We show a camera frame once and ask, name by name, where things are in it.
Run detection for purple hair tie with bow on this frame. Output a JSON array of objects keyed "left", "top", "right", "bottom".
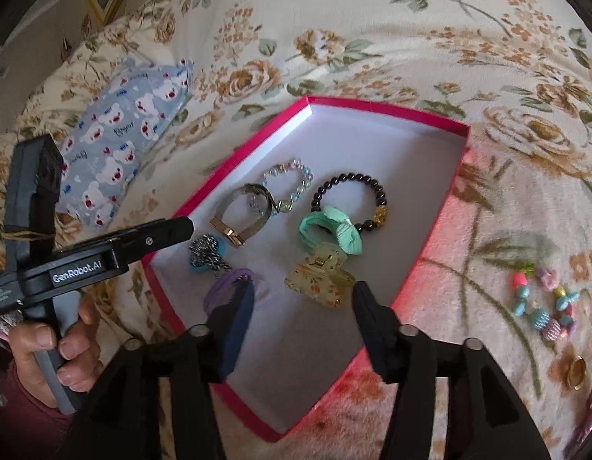
[{"left": 201, "top": 267, "right": 256, "bottom": 315}]

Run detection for silver chain bracelet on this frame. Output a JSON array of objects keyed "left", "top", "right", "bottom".
[{"left": 187, "top": 232, "right": 233, "bottom": 271}]

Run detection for translucent yellow claw clip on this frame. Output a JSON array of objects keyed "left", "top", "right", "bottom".
[{"left": 284, "top": 242, "right": 356, "bottom": 309}]

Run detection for mint green fabric scrunchie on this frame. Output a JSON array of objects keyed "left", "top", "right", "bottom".
[{"left": 298, "top": 205, "right": 363, "bottom": 255}]

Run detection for dark beaded bracelet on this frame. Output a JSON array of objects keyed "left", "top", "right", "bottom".
[{"left": 309, "top": 171, "right": 390, "bottom": 237}]

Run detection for pastel crystal bead bracelet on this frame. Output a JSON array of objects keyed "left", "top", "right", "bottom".
[{"left": 249, "top": 156, "right": 316, "bottom": 216}]

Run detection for person's left hand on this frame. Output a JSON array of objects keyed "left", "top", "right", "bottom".
[{"left": 9, "top": 291, "right": 103, "bottom": 416}]

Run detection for pink white open box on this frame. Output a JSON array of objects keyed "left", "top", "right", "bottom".
[{"left": 141, "top": 94, "right": 472, "bottom": 444}]

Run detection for blue bear print pillow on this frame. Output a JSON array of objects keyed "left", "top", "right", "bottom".
[{"left": 56, "top": 59, "right": 193, "bottom": 230}]

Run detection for floral bedspread blanket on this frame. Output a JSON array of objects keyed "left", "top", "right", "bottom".
[{"left": 0, "top": 0, "right": 592, "bottom": 459}]

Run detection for colourful beaded bracelet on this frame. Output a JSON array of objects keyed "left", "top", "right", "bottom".
[{"left": 510, "top": 263, "right": 582, "bottom": 344}]

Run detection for gold ring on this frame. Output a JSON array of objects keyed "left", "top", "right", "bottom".
[{"left": 566, "top": 355, "right": 589, "bottom": 392}]

